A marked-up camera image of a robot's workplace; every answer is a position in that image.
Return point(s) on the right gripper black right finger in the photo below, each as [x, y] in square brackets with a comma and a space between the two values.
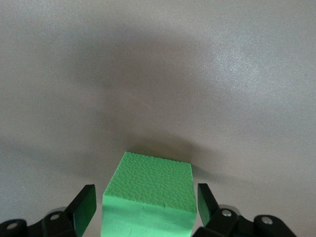
[209, 212]

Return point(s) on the brown table cover sheet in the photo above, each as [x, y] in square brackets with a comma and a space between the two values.
[158, 74]

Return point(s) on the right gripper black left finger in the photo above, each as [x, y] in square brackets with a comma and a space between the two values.
[79, 214]

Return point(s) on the green foam block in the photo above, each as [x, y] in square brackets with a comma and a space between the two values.
[148, 197]

